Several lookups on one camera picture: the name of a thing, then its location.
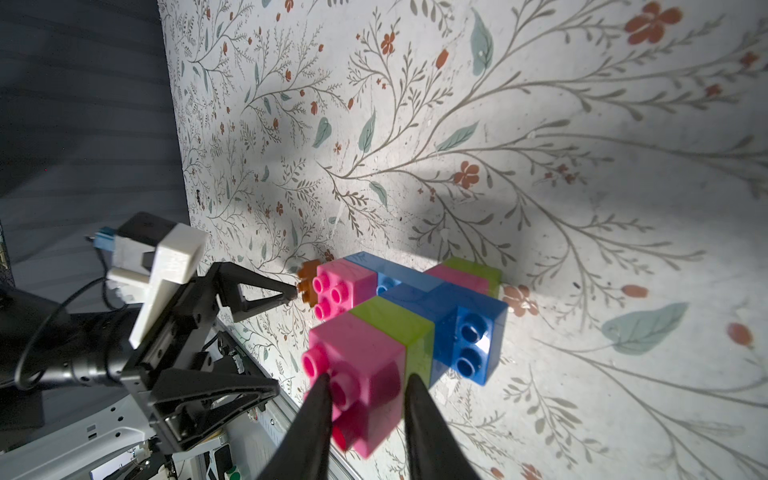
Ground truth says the light blue long lego brick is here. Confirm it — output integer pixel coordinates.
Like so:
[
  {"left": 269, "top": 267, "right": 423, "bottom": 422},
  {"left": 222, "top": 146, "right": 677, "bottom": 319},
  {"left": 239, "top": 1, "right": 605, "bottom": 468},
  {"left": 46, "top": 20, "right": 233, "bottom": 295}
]
[{"left": 345, "top": 251, "right": 443, "bottom": 295}]

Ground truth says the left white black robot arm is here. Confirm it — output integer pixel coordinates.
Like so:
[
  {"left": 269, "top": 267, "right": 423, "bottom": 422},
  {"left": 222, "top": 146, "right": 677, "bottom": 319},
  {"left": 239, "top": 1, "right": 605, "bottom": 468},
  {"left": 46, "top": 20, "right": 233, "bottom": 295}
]
[{"left": 1, "top": 262, "right": 297, "bottom": 453}]

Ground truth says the green lego brick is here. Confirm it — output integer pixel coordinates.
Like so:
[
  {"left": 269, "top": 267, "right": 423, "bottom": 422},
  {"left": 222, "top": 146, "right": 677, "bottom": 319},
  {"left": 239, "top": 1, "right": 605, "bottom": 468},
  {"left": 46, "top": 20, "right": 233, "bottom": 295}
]
[
  {"left": 350, "top": 296, "right": 435, "bottom": 386},
  {"left": 442, "top": 257, "right": 502, "bottom": 298}
]

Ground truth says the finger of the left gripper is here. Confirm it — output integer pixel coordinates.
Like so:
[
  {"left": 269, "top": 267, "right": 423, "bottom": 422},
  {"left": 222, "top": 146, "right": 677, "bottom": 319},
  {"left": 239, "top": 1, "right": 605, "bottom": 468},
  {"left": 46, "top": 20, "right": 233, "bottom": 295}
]
[
  {"left": 147, "top": 369, "right": 280, "bottom": 453},
  {"left": 206, "top": 262, "right": 298, "bottom": 323}
]

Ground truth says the orange lego brick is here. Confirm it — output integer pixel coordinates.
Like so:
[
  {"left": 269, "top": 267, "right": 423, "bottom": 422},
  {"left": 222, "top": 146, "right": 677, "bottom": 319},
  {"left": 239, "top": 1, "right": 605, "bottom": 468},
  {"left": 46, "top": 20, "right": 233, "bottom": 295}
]
[{"left": 297, "top": 260, "right": 321, "bottom": 307}]

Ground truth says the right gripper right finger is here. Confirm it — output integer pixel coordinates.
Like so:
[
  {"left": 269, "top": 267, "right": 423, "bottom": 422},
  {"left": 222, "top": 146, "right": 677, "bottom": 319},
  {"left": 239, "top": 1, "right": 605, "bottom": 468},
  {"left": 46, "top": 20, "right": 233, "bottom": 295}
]
[{"left": 404, "top": 374, "right": 479, "bottom": 480}]

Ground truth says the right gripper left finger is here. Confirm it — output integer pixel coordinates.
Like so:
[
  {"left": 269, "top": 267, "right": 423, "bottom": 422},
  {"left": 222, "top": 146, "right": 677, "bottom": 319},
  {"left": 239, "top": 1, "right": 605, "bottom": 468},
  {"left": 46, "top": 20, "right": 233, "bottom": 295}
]
[{"left": 257, "top": 373, "right": 333, "bottom": 480}]

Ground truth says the aluminium rail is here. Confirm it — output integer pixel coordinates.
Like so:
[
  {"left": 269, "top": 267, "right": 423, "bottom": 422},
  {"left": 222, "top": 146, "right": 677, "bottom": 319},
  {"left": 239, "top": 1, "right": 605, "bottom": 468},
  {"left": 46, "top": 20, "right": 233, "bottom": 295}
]
[{"left": 1, "top": 324, "right": 350, "bottom": 479}]

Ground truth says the floral table mat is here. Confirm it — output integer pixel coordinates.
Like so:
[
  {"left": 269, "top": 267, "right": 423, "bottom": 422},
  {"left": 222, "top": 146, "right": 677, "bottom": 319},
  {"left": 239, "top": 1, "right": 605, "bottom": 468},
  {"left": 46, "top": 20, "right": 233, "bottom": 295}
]
[{"left": 159, "top": 1, "right": 767, "bottom": 479}]

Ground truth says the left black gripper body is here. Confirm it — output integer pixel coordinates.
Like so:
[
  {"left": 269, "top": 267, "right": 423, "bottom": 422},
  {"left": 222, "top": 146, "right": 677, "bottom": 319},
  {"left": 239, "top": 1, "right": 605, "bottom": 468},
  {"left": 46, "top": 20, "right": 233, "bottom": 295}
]
[{"left": 121, "top": 278, "right": 240, "bottom": 419}]

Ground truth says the pink lego brick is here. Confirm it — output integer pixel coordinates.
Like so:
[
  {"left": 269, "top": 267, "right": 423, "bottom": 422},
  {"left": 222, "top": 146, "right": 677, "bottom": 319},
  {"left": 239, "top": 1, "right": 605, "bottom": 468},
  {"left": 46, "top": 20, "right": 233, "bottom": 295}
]
[
  {"left": 425, "top": 264, "right": 489, "bottom": 295},
  {"left": 312, "top": 259, "right": 378, "bottom": 322},
  {"left": 301, "top": 313, "right": 406, "bottom": 459}
]

